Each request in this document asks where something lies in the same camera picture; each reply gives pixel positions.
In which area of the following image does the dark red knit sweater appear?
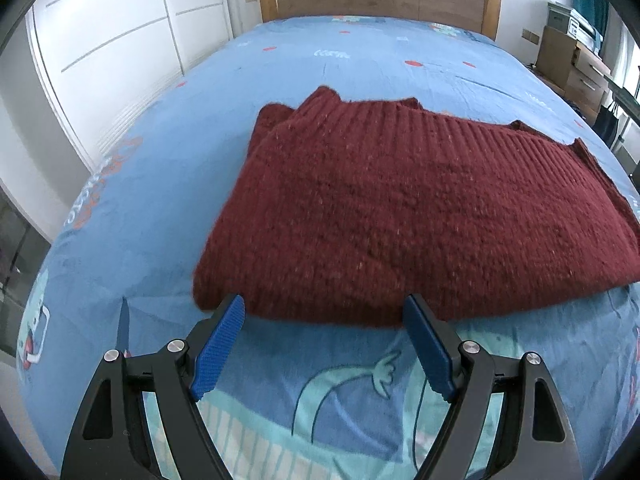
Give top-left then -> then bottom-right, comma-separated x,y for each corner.
192,87 -> 639,326

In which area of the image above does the blue dinosaur bed sheet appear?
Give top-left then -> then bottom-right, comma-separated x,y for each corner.
16,16 -> 639,479

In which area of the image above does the wooden drawer nightstand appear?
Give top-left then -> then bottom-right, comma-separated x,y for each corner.
535,26 -> 611,122

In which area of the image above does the white sliding wardrobe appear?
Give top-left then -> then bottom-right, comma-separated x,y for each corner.
26,0 -> 232,170

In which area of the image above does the grey storage box stack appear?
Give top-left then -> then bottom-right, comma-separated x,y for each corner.
547,2 -> 603,54

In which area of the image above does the teal right curtain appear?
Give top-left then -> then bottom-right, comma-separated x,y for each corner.
573,0 -> 608,36

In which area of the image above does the wall power socket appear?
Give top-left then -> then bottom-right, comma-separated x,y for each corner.
522,28 -> 539,44

